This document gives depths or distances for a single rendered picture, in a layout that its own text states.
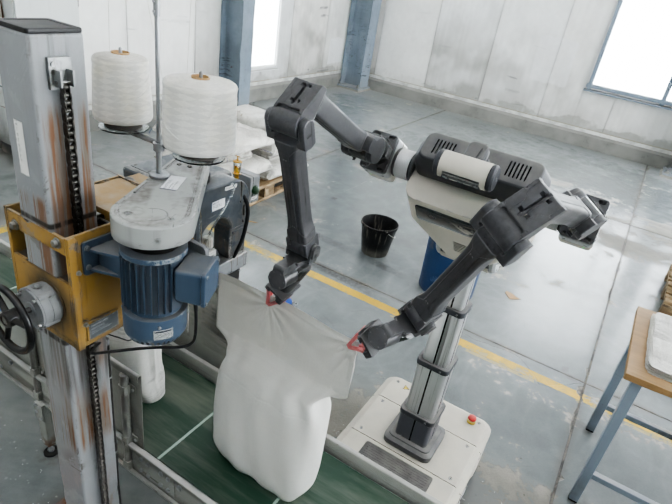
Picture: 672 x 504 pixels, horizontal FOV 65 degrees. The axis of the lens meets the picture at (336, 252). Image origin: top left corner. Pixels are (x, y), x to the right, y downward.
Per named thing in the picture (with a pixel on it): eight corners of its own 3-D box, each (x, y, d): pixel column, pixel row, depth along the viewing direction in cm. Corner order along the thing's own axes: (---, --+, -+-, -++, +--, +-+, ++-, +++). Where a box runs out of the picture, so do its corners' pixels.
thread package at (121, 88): (166, 123, 137) (165, 56, 129) (119, 133, 125) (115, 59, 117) (126, 109, 143) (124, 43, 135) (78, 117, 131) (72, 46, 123)
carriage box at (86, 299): (180, 299, 156) (181, 201, 141) (77, 355, 129) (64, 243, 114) (123, 267, 166) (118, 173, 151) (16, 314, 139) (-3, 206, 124)
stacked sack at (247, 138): (278, 146, 460) (279, 130, 453) (226, 162, 409) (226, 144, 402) (240, 133, 478) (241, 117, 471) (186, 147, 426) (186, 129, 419)
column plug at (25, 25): (83, 32, 108) (83, 27, 107) (26, 33, 99) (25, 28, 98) (49, 22, 112) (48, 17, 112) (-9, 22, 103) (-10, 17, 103)
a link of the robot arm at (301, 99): (323, 76, 109) (285, 64, 113) (297, 137, 110) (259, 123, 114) (388, 142, 150) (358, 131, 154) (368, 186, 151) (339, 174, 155)
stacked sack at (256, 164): (274, 172, 472) (275, 156, 465) (225, 192, 420) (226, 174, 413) (236, 159, 488) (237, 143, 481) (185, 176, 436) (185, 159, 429)
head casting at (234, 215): (245, 252, 177) (251, 168, 163) (191, 280, 158) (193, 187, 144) (180, 221, 189) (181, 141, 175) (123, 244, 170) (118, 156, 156)
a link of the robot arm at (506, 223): (570, 212, 88) (533, 166, 91) (505, 260, 94) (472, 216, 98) (610, 220, 125) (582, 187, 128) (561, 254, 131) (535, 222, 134)
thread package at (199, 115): (249, 154, 127) (255, 81, 119) (199, 169, 114) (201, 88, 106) (198, 135, 134) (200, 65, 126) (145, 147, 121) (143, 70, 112)
